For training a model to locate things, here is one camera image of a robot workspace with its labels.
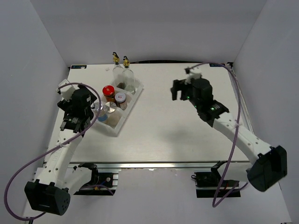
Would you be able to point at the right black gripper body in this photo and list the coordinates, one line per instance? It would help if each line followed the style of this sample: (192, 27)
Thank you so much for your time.
(189, 96)

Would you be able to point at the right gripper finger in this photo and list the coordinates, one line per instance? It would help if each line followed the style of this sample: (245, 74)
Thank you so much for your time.
(174, 93)
(179, 84)

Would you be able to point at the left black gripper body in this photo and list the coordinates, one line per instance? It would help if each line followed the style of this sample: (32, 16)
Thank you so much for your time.
(65, 106)

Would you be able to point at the blue label sago jar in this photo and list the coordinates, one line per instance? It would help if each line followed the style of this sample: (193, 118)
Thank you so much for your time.
(98, 108)

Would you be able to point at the red lid sauce jar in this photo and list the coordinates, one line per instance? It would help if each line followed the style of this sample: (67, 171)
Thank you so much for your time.
(109, 93)

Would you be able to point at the steel lid white grain jar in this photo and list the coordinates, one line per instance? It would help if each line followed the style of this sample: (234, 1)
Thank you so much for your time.
(110, 109)

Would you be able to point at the grey lid spice jar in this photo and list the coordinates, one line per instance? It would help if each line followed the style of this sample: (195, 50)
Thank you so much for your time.
(121, 100)

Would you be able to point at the clear glass oil bottle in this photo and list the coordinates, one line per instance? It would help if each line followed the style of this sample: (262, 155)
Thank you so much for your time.
(129, 78)

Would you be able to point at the glass bottle dark sauce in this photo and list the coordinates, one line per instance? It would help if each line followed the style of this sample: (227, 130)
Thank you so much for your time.
(117, 72)

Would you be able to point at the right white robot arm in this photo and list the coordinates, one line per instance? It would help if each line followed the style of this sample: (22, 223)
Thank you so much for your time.
(267, 164)

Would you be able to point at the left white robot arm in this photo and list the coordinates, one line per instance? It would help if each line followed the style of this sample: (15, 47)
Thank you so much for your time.
(51, 190)

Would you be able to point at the white condiment rack tray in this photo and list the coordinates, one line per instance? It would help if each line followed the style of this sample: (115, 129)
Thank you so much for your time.
(117, 114)

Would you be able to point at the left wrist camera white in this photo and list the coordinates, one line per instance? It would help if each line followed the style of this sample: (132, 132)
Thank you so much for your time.
(66, 89)

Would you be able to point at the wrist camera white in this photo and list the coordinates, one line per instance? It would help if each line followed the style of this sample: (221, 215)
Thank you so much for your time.
(193, 73)
(66, 89)

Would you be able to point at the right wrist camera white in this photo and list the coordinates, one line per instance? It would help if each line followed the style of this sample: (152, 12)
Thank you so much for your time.
(193, 73)

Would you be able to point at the aluminium table frame rail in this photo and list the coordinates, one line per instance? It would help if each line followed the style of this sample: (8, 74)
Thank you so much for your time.
(245, 117)

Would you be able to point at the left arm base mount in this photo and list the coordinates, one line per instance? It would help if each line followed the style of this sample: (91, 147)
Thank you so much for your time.
(102, 183)

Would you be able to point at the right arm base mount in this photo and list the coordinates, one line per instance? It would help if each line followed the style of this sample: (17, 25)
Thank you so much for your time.
(207, 177)

